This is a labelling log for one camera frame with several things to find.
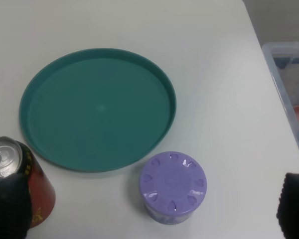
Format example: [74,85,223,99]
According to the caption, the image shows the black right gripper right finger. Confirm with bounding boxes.
[276,173,299,239]

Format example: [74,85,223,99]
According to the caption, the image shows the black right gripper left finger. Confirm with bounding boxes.
[0,174,32,239]

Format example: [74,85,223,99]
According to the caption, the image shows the red soda can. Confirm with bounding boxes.
[0,136,56,228]

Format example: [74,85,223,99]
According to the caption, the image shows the teal round plate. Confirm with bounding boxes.
[19,48,176,172]

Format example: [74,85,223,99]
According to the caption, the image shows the purple lidded round container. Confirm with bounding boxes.
[139,151,207,225]

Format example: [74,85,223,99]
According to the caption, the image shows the clear plastic storage bin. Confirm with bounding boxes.
[262,42,299,147]

